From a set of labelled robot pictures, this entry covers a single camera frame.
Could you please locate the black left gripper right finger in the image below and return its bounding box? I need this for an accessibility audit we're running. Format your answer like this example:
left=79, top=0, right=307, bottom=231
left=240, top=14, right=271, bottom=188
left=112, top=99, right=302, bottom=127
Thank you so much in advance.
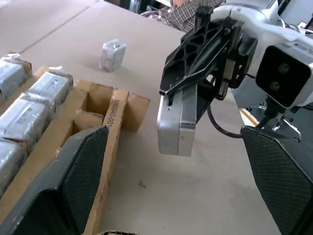
left=240, top=125, right=313, bottom=235

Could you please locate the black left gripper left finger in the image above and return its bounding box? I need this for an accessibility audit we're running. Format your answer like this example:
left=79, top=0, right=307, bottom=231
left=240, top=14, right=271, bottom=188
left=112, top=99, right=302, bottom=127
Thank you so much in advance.
left=0, top=124, right=110, bottom=235

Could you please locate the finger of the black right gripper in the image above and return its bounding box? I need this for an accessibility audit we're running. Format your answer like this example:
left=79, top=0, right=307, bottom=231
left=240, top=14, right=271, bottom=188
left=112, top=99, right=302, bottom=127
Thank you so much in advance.
left=196, top=82, right=216, bottom=123
left=158, top=21, right=230, bottom=95

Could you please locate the bare silver camera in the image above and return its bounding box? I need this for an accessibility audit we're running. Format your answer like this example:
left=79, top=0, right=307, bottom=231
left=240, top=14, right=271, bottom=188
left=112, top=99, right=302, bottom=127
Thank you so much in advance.
left=156, top=85, right=198, bottom=157

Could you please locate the cardboard divider tray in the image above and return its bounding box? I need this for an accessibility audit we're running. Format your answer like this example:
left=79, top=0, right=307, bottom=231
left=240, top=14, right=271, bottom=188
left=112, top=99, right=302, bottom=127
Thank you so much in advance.
left=0, top=57, right=151, bottom=235

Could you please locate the person in plaid shirt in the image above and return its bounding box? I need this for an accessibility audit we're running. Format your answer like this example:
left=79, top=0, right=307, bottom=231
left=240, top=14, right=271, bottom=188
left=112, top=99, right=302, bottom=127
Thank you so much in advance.
left=140, top=0, right=226, bottom=32

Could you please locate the silver robot body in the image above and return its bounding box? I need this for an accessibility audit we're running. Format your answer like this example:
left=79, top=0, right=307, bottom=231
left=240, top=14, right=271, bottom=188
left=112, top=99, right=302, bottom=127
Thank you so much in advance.
left=265, top=106, right=303, bottom=144

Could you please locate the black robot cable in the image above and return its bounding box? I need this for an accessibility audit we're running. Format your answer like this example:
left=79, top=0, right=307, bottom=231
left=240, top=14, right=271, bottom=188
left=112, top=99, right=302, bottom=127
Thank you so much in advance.
left=206, top=102, right=243, bottom=139

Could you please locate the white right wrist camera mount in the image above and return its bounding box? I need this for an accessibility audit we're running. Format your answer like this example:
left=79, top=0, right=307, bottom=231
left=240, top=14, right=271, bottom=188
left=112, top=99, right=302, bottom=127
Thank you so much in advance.
left=211, top=3, right=313, bottom=110

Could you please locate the plastic wrapped silver camera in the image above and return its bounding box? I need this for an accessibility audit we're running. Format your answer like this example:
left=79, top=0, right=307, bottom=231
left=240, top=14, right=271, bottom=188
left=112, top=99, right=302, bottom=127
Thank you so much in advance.
left=0, top=54, right=33, bottom=104
left=0, top=92, right=59, bottom=153
left=25, top=71, right=74, bottom=116
left=0, top=138, right=28, bottom=197
left=100, top=39, right=127, bottom=72

